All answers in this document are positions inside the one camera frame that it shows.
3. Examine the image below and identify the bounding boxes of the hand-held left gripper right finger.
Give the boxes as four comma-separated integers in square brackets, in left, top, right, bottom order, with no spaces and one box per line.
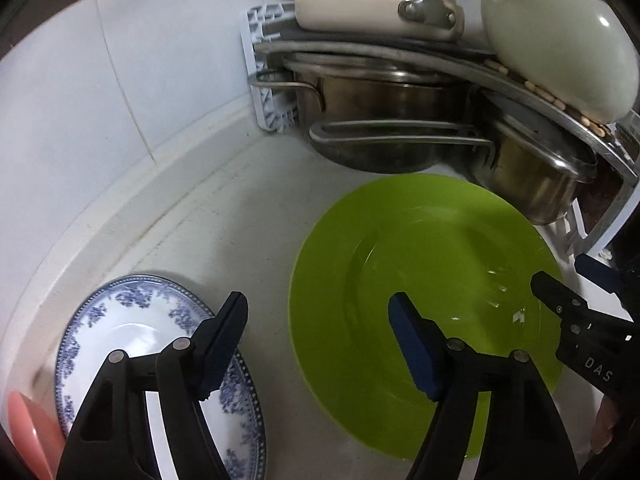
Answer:
[388,292,581,480]

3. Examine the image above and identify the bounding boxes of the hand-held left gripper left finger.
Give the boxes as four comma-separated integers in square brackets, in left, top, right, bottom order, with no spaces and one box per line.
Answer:
[56,291,249,480]

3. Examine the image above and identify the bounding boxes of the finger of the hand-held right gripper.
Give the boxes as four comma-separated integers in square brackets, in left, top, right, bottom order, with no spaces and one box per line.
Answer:
[575,254,640,316]
[531,271,596,331]

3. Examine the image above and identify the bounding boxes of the green plate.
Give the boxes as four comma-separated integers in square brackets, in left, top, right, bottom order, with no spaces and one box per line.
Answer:
[288,175,565,461]

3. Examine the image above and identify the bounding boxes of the pink bowl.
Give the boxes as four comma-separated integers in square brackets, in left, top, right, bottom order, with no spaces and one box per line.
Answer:
[7,391,67,480]

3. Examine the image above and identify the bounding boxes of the person's right hand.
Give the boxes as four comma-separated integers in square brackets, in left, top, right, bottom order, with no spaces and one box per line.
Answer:
[592,395,621,461]

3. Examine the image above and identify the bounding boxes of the blue floral white plate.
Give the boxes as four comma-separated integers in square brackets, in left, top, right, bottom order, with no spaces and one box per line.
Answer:
[54,275,267,480]

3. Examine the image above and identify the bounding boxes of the small steel pot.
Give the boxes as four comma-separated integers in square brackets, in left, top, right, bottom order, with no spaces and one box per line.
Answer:
[470,90,598,226]

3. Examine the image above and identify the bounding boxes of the wooden bead trivet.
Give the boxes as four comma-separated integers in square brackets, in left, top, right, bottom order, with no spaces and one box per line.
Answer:
[482,59,613,137]

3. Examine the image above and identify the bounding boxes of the large steel pot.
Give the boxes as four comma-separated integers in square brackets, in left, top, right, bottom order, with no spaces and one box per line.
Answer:
[248,52,496,173]

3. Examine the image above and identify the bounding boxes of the white plastic lattice board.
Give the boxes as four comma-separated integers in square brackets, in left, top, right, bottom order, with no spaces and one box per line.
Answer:
[242,2,301,133]

